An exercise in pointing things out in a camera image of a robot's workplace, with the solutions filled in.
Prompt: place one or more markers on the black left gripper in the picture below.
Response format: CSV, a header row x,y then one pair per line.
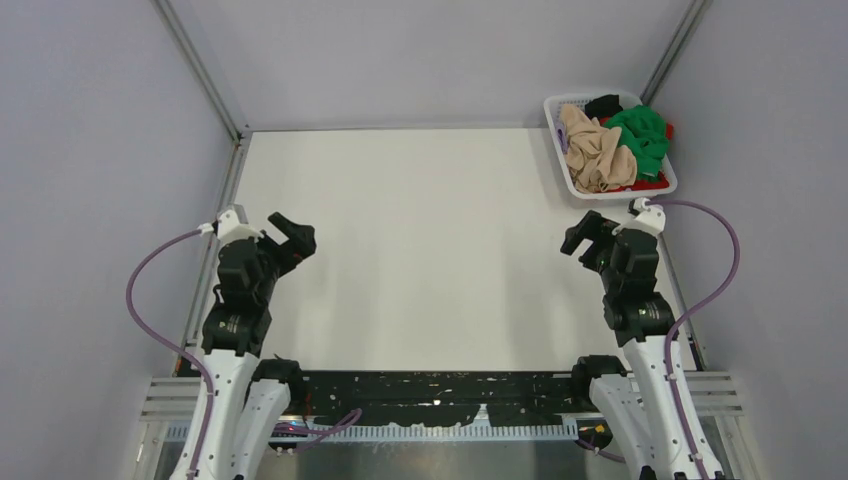
x,y
290,252

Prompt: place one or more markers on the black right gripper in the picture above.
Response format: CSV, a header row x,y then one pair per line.
x,y
592,220

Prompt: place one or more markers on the beige t shirt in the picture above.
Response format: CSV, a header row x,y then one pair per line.
x,y
595,158

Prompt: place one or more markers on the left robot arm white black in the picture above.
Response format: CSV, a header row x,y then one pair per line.
x,y
242,395

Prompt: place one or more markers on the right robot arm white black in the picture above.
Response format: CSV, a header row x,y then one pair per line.
x,y
643,396

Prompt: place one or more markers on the red t shirt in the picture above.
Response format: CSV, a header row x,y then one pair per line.
x,y
648,183

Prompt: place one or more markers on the lavender garment in basket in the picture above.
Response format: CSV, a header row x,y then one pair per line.
x,y
562,137

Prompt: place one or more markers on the green t shirt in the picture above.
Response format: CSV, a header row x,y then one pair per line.
x,y
643,131

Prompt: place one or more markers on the black garment in basket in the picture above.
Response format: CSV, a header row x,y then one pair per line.
x,y
604,106

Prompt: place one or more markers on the white plastic laundry basket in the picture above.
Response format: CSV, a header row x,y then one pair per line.
x,y
552,107

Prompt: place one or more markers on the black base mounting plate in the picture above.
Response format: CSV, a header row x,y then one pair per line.
x,y
439,399

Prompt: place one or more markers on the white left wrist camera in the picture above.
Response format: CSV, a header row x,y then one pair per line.
x,y
230,225

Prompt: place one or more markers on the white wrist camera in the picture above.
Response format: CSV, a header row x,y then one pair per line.
x,y
647,218
230,225

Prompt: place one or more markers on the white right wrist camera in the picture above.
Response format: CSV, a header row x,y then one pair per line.
x,y
647,218

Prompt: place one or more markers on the white slotted cable duct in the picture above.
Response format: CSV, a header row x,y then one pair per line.
x,y
477,431

